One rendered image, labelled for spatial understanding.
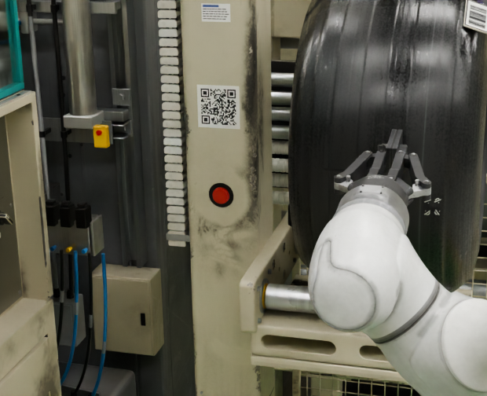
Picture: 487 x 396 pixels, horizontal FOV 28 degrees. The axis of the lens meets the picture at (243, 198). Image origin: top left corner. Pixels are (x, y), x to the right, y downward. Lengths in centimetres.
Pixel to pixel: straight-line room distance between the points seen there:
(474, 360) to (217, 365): 87
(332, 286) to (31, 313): 79
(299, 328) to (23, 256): 49
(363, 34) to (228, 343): 66
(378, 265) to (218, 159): 72
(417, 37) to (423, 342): 55
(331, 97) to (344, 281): 49
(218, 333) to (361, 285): 84
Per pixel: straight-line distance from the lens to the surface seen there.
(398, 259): 109
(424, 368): 112
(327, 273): 105
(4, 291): 171
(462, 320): 110
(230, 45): 167
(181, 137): 179
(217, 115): 170
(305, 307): 169
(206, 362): 188
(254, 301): 167
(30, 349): 172
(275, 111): 210
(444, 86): 146
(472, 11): 154
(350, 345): 168
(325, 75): 148
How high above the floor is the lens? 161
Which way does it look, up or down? 19 degrees down
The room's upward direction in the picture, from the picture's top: 1 degrees counter-clockwise
